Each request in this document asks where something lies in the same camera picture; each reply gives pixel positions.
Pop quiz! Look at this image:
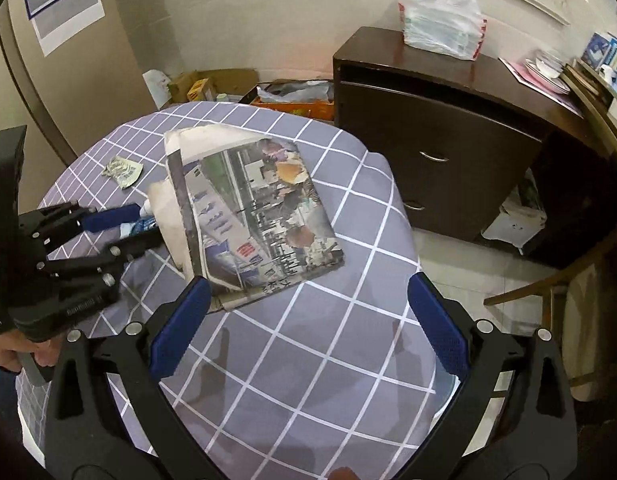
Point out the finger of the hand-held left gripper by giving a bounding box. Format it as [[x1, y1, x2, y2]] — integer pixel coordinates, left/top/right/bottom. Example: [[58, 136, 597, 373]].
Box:
[[17, 201, 142, 247], [41, 229, 165, 287]]

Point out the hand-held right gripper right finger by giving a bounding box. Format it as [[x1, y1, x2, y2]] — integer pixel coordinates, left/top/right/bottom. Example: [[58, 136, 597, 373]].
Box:
[[407, 271, 578, 466]]

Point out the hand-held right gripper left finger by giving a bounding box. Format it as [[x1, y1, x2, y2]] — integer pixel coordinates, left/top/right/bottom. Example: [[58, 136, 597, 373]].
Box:
[[44, 276, 212, 467]]

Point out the newspaper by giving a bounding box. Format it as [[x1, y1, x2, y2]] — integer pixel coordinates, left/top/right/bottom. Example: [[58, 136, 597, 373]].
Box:
[[147, 122, 347, 314]]

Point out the person's left hand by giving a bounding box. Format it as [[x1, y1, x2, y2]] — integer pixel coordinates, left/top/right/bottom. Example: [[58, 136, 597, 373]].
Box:
[[0, 333, 58, 374]]

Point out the crumpled paper wrapper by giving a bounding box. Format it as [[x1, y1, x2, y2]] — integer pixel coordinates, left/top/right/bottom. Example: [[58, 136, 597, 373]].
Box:
[[102, 156, 142, 190]]

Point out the wooden chair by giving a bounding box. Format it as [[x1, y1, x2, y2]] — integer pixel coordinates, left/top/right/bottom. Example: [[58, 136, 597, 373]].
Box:
[[482, 65, 617, 392]]

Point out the grey checked tablecloth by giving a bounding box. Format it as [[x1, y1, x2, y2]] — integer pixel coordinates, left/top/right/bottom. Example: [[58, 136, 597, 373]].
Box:
[[16, 101, 462, 480]]

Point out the small white bag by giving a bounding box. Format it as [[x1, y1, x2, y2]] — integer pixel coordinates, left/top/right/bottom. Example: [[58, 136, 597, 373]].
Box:
[[142, 68, 172, 110]]

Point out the dark brown drawer cabinet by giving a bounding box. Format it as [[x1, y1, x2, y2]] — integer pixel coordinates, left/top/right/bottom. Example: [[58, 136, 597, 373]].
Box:
[[332, 26, 555, 245]]

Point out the brown cardboard box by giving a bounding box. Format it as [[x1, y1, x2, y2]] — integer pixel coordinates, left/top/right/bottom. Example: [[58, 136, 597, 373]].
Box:
[[167, 67, 260, 107]]

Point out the brown wooden desk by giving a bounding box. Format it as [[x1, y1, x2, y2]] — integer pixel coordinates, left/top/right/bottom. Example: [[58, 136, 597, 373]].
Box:
[[488, 55, 617, 270]]

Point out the orange cardboard box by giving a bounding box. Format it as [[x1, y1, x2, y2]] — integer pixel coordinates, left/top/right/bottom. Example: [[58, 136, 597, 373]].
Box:
[[250, 80, 335, 122]]

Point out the pink place mat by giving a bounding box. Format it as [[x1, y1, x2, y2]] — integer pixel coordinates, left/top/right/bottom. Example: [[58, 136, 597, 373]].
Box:
[[498, 56, 585, 117]]

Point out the stack of white plates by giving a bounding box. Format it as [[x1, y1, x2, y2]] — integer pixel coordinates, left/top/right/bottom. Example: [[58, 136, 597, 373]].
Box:
[[525, 50, 572, 96]]

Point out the white plastic bag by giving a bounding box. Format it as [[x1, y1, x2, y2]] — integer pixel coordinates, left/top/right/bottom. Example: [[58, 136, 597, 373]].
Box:
[[397, 0, 488, 62]]

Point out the row of books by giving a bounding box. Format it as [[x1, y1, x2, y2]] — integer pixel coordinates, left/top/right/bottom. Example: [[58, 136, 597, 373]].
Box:
[[579, 31, 617, 107]]

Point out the brown door frame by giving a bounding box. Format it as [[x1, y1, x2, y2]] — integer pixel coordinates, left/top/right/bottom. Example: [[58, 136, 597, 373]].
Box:
[[0, 0, 82, 164]]

